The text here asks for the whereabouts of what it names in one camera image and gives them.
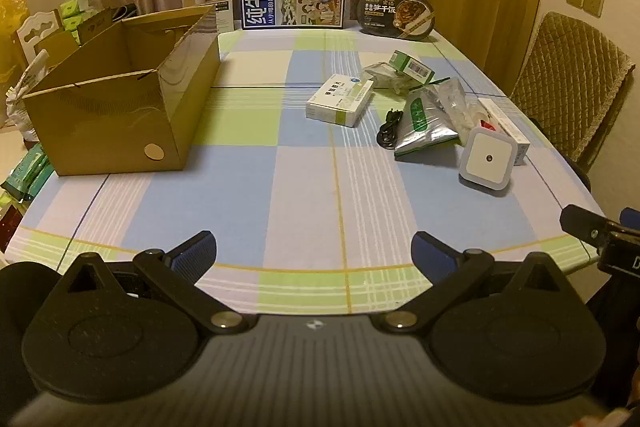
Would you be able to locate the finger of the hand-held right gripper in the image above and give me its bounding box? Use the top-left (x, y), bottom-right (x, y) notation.
top-left (560, 205), bottom-right (608, 244)

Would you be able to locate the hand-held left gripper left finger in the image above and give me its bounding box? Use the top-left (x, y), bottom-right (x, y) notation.
top-left (50, 231), bottom-right (257, 339)

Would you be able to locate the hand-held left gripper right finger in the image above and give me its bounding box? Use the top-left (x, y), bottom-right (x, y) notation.
top-left (380, 231), bottom-right (588, 338)

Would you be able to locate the silver foil pouch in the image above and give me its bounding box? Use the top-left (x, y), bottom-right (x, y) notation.
top-left (394, 89), bottom-right (460, 158)

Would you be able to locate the brown cardboard box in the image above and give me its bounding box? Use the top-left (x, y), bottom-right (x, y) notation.
top-left (22, 4), bottom-right (222, 176)

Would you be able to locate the clear plastic tray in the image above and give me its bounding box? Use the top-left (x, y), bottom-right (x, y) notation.
top-left (362, 62), bottom-right (416, 95)

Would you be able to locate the small green box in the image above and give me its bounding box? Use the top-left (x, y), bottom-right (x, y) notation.
top-left (389, 50), bottom-right (435, 85)

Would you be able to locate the checked tablecloth desktop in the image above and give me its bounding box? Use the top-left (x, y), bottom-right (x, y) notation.
top-left (5, 27), bottom-right (606, 315)

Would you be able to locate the square white night light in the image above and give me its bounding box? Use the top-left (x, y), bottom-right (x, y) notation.
top-left (459, 127), bottom-right (518, 192)

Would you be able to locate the long white box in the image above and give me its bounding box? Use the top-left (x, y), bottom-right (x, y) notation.
top-left (477, 97), bottom-right (531, 165)

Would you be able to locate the quilted tan chair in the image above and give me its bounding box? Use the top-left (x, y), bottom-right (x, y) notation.
top-left (510, 11), bottom-right (636, 192)

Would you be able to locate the wrapped white plastic spoon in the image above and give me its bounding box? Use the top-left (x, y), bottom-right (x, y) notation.
top-left (425, 78), bottom-right (483, 132)

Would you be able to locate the white medicine box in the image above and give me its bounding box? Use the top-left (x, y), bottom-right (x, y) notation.
top-left (306, 73), bottom-right (375, 128)

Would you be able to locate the dark red box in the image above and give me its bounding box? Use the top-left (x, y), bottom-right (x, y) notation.
top-left (0, 207), bottom-right (23, 253)

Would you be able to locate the pile of green tissue packs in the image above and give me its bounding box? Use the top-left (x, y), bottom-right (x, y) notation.
top-left (0, 144), bottom-right (51, 202)

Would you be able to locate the white plastic bag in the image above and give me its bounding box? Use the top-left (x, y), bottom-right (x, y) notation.
top-left (5, 49), bottom-right (51, 142)

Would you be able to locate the black instant rice bowl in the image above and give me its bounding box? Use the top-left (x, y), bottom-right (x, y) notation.
top-left (357, 0), bottom-right (436, 42)

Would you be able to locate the stack of green packets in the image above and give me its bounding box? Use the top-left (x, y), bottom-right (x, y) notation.
top-left (59, 0), bottom-right (101, 42)

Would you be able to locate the white carved chair back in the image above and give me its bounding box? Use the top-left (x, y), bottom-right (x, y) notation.
top-left (10, 9), bottom-right (63, 68)

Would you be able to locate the yellow plastic bag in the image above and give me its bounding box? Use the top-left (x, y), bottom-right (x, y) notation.
top-left (0, 0), bottom-right (28, 72)

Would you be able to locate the black cable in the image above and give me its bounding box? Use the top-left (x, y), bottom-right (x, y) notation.
top-left (376, 108), bottom-right (405, 151)

